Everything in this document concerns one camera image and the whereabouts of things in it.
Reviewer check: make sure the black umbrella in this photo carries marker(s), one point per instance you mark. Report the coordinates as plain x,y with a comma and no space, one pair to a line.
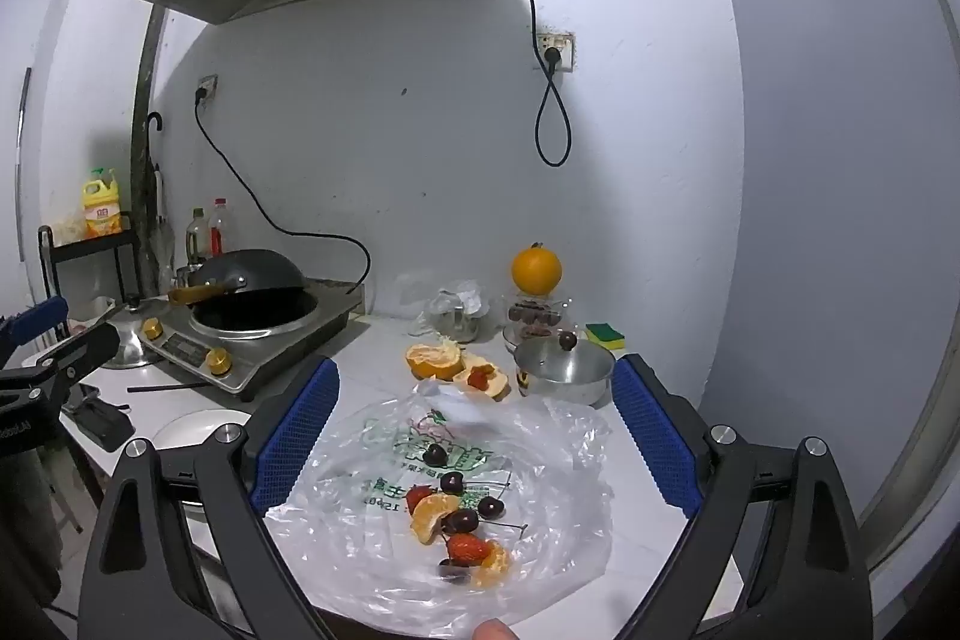
158,190

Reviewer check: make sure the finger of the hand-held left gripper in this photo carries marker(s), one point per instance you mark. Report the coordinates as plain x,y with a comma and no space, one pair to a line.
82,351
37,317

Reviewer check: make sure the white wall socket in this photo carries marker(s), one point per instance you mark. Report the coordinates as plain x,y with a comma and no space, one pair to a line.
564,42

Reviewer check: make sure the black device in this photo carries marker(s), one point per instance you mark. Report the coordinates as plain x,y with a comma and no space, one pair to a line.
101,422

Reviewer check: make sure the clear printed plastic bag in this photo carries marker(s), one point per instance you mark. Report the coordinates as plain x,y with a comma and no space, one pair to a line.
540,497

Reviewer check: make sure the person's right hand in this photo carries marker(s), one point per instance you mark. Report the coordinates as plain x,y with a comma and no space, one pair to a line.
493,630

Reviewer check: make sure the whole orange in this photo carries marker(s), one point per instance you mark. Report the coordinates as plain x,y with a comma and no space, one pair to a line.
537,271

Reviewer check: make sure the orange peel with scraps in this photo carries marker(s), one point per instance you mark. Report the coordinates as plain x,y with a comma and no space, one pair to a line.
484,381

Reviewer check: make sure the steel pot lid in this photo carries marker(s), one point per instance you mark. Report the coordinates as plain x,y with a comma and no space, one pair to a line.
135,329

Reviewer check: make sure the white plate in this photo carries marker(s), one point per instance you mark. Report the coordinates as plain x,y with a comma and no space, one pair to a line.
195,426

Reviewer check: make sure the yellow green sponge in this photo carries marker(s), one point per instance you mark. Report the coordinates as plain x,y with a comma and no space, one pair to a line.
604,334

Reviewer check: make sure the black metal rack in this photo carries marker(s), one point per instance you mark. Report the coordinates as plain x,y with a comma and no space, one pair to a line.
94,244

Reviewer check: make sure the red strawberry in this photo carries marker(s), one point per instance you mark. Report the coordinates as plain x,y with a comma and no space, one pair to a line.
418,499
465,548

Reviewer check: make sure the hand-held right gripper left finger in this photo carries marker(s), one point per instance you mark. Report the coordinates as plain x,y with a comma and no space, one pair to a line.
296,437

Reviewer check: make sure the yellow detergent bottle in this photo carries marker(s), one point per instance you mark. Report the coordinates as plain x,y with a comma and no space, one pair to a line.
103,212

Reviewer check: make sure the dark vertical pipe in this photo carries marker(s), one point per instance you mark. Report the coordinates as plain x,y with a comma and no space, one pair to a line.
142,108

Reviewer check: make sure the white cabinet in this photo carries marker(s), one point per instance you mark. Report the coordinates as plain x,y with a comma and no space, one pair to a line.
840,160

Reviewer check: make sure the green cap oil bottle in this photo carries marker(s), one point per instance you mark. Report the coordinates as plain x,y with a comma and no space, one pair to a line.
196,242

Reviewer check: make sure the steel induction cooker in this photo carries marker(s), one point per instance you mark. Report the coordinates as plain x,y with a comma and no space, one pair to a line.
315,325

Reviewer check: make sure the peeled orange segment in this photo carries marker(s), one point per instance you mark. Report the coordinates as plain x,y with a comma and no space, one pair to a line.
495,565
431,516

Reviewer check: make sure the small wall socket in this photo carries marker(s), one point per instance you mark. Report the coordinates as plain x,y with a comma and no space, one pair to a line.
208,83

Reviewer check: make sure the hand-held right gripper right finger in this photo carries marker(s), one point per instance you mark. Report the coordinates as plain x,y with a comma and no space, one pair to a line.
656,434

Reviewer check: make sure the half peeled orange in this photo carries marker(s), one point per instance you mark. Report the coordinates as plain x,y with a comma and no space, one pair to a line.
431,361

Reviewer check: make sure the steel pot with lid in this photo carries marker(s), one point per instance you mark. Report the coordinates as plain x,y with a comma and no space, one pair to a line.
562,370

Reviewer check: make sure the clear plastic fruit container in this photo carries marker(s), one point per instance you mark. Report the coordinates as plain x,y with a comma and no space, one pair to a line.
536,314

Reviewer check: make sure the steel cup in plastic bag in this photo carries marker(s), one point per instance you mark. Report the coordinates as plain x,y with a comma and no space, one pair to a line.
457,314

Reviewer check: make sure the black chopstick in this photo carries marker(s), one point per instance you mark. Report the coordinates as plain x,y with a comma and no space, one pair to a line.
172,387

